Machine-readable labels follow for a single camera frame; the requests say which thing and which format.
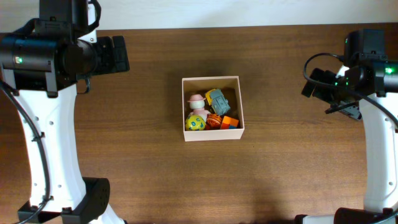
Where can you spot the pink open cardboard box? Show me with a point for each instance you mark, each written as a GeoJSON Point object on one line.
{"type": "Point", "coordinates": [230, 86]}

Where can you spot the yellow ball with blue letters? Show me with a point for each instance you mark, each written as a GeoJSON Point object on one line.
{"type": "Point", "coordinates": [194, 123]}

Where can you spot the pink duck figure with hat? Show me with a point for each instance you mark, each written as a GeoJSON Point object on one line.
{"type": "Point", "coordinates": [197, 105]}

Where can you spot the yellow and grey toy truck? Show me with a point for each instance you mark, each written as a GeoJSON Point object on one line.
{"type": "Point", "coordinates": [217, 101]}

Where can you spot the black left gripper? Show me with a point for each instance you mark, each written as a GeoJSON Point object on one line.
{"type": "Point", "coordinates": [117, 46]}

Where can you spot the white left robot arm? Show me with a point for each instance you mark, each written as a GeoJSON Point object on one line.
{"type": "Point", "coordinates": [41, 65]}

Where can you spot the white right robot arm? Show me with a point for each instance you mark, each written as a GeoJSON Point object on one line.
{"type": "Point", "coordinates": [369, 85]}

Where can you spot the multicoloured puzzle cube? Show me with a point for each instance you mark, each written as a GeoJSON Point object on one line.
{"type": "Point", "coordinates": [229, 123]}

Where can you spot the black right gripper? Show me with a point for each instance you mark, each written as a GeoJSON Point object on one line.
{"type": "Point", "coordinates": [350, 109]}

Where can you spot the orange ribbed plastic toy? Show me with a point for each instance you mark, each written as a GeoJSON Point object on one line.
{"type": "Point", "coordinates": [213, 122]}

